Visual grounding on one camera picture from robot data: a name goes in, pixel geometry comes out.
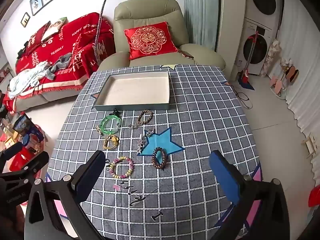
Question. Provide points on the beige leather armchair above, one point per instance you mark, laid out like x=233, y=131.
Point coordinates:
x=147, y=12

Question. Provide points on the orange and black slippers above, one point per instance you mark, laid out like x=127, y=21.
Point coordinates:
x=292, y=73

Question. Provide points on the pink slippers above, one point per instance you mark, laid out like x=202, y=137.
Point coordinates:
x=276, y=85

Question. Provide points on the silver rhinestone hair clip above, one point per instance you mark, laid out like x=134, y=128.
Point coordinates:
x=150, y=133

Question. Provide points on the grey sofa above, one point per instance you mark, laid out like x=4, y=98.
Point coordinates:
x=47, y=100

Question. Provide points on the small wooden stool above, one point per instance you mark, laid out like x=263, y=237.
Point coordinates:
x=311, y=145

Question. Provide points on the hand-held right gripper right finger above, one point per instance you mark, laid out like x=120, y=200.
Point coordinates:
x=225, y=177

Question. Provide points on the white washing machine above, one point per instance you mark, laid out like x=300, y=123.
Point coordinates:
x=257, y=47

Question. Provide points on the grey garment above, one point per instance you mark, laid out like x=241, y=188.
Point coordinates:
x=61, y=63

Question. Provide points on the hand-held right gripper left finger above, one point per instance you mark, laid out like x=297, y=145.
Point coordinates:
x=86, y=177

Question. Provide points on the red fringed cushion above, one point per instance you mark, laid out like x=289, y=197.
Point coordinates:
x=83, y=55

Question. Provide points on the red printed blanket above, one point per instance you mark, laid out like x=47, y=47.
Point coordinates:
x=62, y=47

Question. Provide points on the red folded fan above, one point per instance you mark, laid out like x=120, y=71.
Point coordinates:
x=186, y=54

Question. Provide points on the white sheer curtain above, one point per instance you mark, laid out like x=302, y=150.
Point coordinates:
x=300, y=80

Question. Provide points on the red round object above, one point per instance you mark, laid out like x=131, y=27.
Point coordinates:
x=315, y=196

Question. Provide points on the black hair claw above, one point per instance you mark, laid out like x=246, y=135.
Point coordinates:
x=115, y=111

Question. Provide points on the blue printed gift box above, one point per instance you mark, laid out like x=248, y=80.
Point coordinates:
x=25, y=126

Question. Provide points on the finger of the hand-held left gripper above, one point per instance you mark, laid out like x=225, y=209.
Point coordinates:
x=11, y=151
x=35, y=162

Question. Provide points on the red long pillow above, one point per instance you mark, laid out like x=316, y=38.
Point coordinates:
x=37, y=37

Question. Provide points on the green translucent bangle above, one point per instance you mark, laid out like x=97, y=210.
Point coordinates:
x=103, y=126

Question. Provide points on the light blue garment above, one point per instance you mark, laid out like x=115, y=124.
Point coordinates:
x=27, y=78

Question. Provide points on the pale green curtain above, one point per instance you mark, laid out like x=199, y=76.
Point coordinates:
x=200, y=12

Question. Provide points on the small framed wall picture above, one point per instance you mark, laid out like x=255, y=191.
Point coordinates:
x=25, y=19

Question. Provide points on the red gift bag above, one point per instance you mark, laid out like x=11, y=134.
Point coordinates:
x=22, y=158

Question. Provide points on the white tumble dryer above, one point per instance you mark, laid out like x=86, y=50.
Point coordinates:
x=265, y=0

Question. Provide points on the red embroidered cushion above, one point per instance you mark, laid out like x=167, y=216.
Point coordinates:
x=150, y=40

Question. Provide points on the grey tray with beige lining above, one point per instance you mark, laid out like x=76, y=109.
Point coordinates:
x=137, y=90

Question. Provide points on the red broom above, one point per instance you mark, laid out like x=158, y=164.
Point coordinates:
x=246, y=72

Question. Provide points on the photo print pillow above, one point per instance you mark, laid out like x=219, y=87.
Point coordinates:
x=53, y=28

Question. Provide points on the phone stand pole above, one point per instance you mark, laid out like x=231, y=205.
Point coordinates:
x=98, y=30

